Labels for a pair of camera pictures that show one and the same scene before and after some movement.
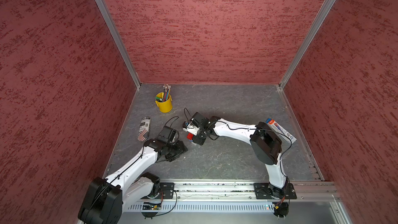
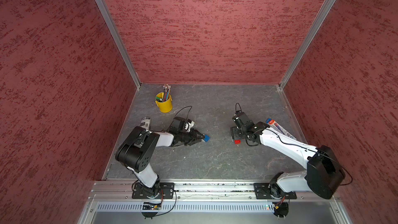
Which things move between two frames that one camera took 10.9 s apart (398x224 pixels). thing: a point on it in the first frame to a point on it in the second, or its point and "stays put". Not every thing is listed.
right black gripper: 198,140 to 233,132
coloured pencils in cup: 167,91 stays put
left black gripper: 181,149 to 194,137
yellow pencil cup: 164,107 stays put
